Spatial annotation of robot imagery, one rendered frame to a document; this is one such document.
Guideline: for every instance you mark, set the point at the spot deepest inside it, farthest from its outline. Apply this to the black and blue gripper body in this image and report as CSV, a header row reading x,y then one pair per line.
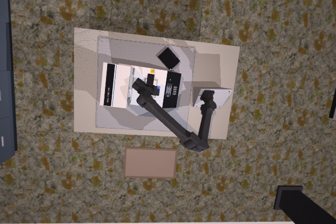
x,y
156,91

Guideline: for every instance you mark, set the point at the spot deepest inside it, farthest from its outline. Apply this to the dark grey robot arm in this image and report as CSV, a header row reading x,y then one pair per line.
x,y
188,139

